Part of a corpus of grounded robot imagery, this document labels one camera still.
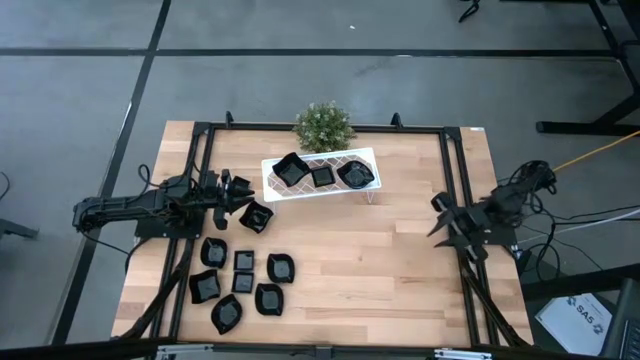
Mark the grey stand foot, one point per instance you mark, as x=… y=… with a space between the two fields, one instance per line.
x=17 y=230

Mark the white printed paper sheet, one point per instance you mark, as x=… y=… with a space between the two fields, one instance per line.
x=575 y=322

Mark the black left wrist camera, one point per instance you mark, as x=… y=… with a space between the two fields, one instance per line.
x=221 y=219

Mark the black metal table frame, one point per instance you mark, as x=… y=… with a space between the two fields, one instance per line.
x=400 y=129

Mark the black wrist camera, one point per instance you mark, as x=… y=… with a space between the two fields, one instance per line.
x=221 y=219
x=441 y=201

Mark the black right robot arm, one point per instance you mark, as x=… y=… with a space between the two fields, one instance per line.
x=515 y=200

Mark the leaf-shaped black mini plate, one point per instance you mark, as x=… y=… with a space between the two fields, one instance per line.
x=269 y=299
x=226 y=314
x=281 y=268
x=214 y=252

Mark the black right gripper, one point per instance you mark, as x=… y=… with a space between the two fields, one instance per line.
x=470 y=225

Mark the small square black plate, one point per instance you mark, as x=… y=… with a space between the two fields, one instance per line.
x=322 y=176
x=242 y=282
x=244 y=260

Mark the silver metal bracket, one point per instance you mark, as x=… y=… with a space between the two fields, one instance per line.
x=185 y=351
x=462 y=354

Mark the black frame knob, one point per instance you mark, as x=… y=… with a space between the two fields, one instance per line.
x=229 y=119
x=396 y=120

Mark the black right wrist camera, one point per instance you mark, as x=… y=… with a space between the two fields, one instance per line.
x=441 y=201

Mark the dark laptop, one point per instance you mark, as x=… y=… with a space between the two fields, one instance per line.
x=625 y=325

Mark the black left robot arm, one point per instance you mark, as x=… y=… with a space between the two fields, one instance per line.
x=125 y=207

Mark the wavy square black mini plate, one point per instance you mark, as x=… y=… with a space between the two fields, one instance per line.
x=256 y=217
x=204 y=287
x=290 y=169

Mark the green artificial potted plant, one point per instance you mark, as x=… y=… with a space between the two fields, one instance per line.
x=324 y=127

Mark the black desk legs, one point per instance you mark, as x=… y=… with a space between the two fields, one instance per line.
x=575 y=127

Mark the large black bowl right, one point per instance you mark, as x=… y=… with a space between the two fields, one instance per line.
x=355 y=174

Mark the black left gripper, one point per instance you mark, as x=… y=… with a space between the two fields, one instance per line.
x=217 y=192

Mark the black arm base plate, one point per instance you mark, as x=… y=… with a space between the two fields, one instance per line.
x=165 y=227
x=502 y=236

